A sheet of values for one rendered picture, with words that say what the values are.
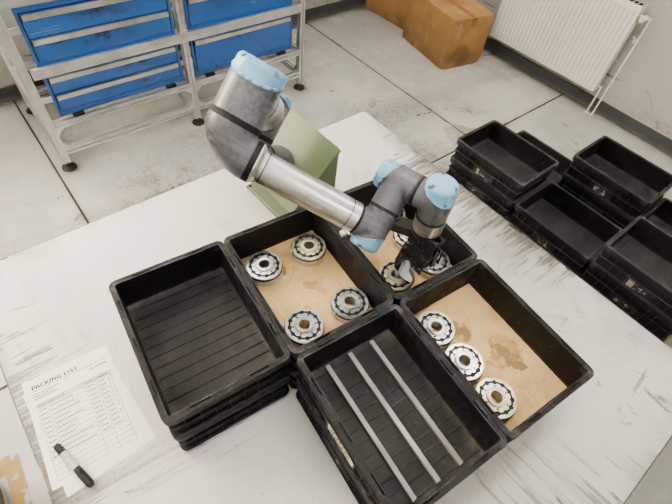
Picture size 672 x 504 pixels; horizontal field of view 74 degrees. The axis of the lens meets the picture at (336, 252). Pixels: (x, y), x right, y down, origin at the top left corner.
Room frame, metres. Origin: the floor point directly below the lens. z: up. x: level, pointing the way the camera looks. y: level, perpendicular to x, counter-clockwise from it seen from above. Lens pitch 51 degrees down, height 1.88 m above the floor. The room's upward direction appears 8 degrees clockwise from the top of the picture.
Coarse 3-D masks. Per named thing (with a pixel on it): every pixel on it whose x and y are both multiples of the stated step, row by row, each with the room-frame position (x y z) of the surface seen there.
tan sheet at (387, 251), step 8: (392, 232) 0.96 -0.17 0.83; (360, 248) 0.87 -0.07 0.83; (384, 248) 0.88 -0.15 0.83; (392, 248) 0.89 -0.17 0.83; (368, 256) 0.84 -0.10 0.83; (376, 256) 0.85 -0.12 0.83; (384, 256) 0.85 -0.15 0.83; (392, 256) 0.86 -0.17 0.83; (376, 264) 0.82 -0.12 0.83; (416, 272) 0.81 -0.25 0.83; (416, 280) 0.78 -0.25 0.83; (424, 280) 0.78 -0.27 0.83
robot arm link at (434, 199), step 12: (432, 180) 0.76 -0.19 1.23; (444, 180) 0.77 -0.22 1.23; (420, 192) 0.75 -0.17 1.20; (432, 192) 0.73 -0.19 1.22; (444, 192) 0.73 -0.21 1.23; (456, 192) 0.74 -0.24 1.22; (420, 204) 0.74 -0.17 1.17; (432, 204) 0.73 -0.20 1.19; (444, 204) 0.72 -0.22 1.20; (420, 216) 0.74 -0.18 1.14; (432, 216) 0.72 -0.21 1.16; (444, 216) 0.73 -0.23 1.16
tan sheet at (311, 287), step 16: (288, 240) 0.86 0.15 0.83; (288, 256) 0.80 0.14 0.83; (288, 272) 0.74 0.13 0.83; (304, 272) 0.75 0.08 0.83; (320, 272) 0.76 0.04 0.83; (336, 272) 0.77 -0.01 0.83; (272, 288) 0.68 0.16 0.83; (288, 288) 0.69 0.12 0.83; (304, 288) 0.70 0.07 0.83; (320, 288) 0.71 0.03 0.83; (336, 288) 0.71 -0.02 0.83; (272, 304) 0.63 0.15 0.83; (288, 304) 0.64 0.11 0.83; (304, 304) 0.65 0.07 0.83; (320, 304) 0.65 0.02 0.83; (336, 320) 0.61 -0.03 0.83
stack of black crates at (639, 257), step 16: (640, 224) 1.45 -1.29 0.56; (624, 240) 1.41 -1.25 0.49; (640, 240) 1.42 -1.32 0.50; (656, 240) 1.38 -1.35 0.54; (608, 256) 1.24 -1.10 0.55; (624, 256) 1.22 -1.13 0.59; (640, 256) 1.33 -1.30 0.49; (656, 256) 1.34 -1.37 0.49; (592, 272) 1.25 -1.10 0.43; (608, 272) 1.21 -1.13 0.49; (624, 272) 1.19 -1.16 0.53; (640, 272) 1.15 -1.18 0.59; (656, 272) 1.25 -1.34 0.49; (608, 288) 1.18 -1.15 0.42; (624, 288) 1.15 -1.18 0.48; (640, 288) 1.13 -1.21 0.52; (656, 288) 1.10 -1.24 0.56; (624, 304) 1.12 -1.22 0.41; (640, 304) 1.09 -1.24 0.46; (656, 304) 1.07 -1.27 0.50; (640, 320) 1.07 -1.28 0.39; (656, 320) 1.04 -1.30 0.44; (656, 336) 1.01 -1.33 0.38
